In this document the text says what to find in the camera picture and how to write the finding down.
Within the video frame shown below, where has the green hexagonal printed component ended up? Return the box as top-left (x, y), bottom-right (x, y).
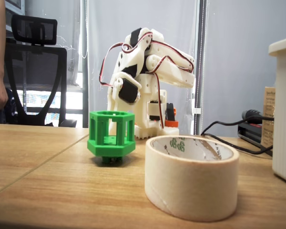
top-left (87, 110), bottom-right (136, 166)

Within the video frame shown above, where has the orange black table clamp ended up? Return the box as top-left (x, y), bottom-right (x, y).
top-left (165, 102), bottom-right (180, 128)

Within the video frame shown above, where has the black mesh office chair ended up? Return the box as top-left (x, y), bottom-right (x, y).
top-left (3, 13), bottom-right (78, 127)

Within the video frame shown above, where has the beige masking tape roll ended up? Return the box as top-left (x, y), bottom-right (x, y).
top-left (144, 135), bottom-right (240, 222)

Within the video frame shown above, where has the black power supply box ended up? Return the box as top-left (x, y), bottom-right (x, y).
top-left (237, 121), bottom-right (264, 146)

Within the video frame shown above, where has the grey metal shelf rack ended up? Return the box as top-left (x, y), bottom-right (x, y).
top-left (4, 0), bottom-right (27, 33)

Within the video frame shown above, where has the brown cardboard box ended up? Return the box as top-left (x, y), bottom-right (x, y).
top-left (261, 86), bottom-right (276, 150)

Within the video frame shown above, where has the red white servo cable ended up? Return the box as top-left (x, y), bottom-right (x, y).
top-left (149, 40), bottom-right (195, 129)
top-left (99, 42), bottom-right (132, 93)

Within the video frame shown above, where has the grey metal window post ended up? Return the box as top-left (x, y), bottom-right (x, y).
top-left (81, 0), bottom-right (90, 129)
top-left (194, 0), bottom-right (207, 135)

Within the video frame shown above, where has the black power cable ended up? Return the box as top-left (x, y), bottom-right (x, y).
top-left (204, 133), bottom-right (275, 156)
top-left (200, 109), bottom-right (275, 136)

